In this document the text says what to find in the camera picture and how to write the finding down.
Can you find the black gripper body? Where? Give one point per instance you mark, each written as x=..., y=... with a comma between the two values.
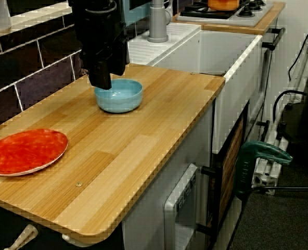
x=102, y=36

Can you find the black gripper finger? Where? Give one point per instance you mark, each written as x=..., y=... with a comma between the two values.
x=118, y=62

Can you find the black gripper finger white mark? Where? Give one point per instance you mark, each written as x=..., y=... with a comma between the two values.
x=100, y=76

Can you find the light blue bowl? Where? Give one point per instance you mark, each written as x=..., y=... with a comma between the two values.
x=122, y=101

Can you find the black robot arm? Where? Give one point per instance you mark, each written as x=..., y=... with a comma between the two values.
x=91, y=2

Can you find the grey faucet base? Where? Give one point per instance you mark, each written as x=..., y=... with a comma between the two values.
x=158, y=23

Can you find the cream shelf ledge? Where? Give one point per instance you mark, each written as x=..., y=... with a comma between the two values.
x=39, y=18

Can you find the black stove grate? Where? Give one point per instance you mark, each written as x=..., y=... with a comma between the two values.
x=195, y=11

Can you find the red orange plate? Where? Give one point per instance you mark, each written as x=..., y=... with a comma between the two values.
x=24, y=152

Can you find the orange pot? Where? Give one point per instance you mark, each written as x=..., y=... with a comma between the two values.
x=221, y=5

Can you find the white sink unit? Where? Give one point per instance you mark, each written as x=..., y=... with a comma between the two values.
x=234, y=86

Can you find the grey stove top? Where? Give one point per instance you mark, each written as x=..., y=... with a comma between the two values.
x=247, y=20

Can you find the black stove knob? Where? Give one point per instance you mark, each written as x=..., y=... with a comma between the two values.
x=258, y=3
x=246, y=11

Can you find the wooden slat cabinet door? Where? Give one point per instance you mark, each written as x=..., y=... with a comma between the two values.
x=229, y=161

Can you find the white dishwasher front panel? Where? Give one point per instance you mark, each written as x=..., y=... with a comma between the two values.
x=169, y=208

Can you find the green clamp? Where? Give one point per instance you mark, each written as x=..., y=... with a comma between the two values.
x=247, y=161

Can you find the white hook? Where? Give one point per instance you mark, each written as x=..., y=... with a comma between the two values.
x=68, y=238

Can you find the silver aluminium frame rail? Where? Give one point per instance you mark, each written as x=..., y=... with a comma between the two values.
x=267, y=174

